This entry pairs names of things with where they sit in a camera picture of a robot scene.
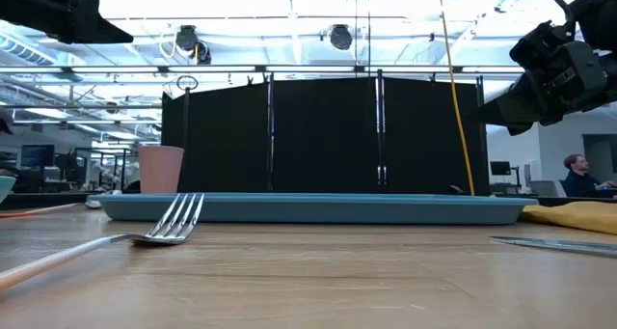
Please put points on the pink cup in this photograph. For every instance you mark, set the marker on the pink cup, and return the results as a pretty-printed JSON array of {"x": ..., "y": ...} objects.
[{"x": 161, "y": 170}]

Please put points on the yellow cloth napkin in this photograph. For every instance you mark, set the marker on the yellow cloth napkin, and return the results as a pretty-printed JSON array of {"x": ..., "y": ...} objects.
[{"x": 578, "y": 215}]

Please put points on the black rig frame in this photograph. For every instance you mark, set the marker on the black rig frame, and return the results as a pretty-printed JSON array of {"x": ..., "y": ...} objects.
[{"x": 241, "y": 69}]

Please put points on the dark wall screen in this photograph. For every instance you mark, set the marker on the dark wall screen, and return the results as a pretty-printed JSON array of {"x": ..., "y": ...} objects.
[{"x": 37, "y": 155}]

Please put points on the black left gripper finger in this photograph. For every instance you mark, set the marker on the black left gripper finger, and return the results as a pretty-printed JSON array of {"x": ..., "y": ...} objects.
[
  {"x": 87, "y": 13},
  {"x": 82, "y": 35}
]

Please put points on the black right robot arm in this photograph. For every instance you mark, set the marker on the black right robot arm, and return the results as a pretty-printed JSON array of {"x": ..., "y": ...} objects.
[{"x": 602, "y": 10}]

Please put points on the blue plastic tray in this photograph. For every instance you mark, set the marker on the blue plastic tray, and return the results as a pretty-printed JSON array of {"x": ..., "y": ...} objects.
[{"x": 313, "y": 211}]

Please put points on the grey chair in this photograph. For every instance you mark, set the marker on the grey chair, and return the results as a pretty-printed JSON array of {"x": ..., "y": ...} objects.
[{"x": 544, "y": 188}]

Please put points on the person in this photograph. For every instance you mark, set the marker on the person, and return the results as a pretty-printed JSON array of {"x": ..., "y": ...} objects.
[{"x": 581, "y": 182}]

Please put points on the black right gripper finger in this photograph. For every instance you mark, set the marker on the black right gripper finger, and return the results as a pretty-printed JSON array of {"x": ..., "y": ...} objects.
[
  {"x": 513, "y": 107},
  {"x": 521, "y": 128}
]

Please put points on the black partition screen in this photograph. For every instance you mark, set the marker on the black partition screen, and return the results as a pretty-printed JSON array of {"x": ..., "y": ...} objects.
[{"x": 313, "y": 136}]

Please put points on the small black monitor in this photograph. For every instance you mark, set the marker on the small black monitor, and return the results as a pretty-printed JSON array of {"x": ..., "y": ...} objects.
[{"x": 500, "y": 168}]

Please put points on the teal blue bowl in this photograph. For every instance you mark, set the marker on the teal blue bowl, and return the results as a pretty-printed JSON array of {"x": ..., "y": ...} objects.
[{"x": 6, "y": 186}]

